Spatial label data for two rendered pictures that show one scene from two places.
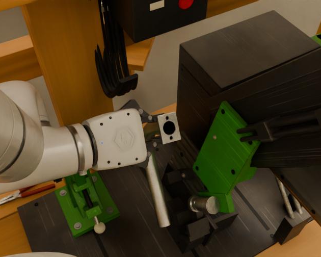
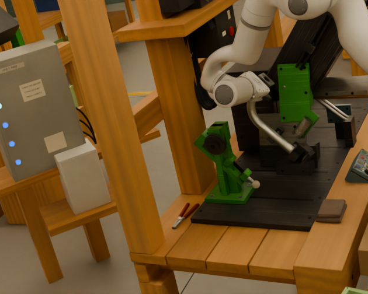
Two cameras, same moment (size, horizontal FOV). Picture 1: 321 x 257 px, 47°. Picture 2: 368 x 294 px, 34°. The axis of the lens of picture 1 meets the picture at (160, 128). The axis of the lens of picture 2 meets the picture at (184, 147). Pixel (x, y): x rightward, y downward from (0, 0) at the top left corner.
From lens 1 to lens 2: 1.69 m
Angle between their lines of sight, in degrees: 36
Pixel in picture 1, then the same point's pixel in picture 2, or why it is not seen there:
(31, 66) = (158, 111)
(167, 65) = not seen: hidden behind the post
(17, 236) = (207, 228)
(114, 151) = (257, 85)
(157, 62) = (120, 233)
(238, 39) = not seen: hidden behind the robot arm
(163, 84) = not seen: hidden behind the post
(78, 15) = (185, 58)
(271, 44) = (268, 54)
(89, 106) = (198, 127)
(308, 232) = (360, 137)
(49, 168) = (246, 86)
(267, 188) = (320, 139)
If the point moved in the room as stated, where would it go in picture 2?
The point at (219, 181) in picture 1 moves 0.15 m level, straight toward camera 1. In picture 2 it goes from (302, 107) to (323, 119)
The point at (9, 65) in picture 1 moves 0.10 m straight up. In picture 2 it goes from (150, 111) to (144, 83)
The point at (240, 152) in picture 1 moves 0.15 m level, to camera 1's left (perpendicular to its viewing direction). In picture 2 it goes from (302, 78) to (271, 93)
